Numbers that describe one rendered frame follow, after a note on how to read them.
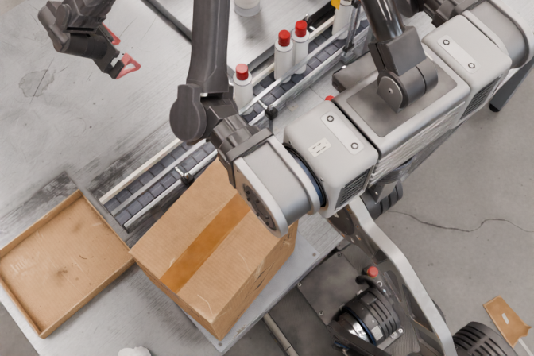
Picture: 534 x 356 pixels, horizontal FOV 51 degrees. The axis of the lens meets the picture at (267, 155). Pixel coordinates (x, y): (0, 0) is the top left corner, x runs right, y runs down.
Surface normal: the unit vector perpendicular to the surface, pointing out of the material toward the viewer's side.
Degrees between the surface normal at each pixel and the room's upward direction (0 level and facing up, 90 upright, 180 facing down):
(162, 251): 0
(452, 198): 0
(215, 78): 64
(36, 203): 0
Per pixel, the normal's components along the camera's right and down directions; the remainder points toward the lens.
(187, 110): -0.62, 0.13
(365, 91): 0.00, -0.44
